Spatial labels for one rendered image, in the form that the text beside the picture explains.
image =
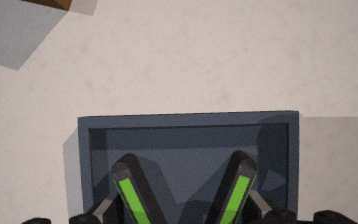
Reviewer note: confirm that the light wooden board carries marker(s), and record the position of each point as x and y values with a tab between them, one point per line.
58	4

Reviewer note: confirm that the dark grey shallow tray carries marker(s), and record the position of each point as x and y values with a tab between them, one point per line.
184	163

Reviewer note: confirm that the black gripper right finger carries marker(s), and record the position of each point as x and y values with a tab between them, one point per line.
257	207

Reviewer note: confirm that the black spring clamp with green grips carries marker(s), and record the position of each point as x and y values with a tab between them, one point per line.
143	207

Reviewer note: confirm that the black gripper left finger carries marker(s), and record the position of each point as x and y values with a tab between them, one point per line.
110	211

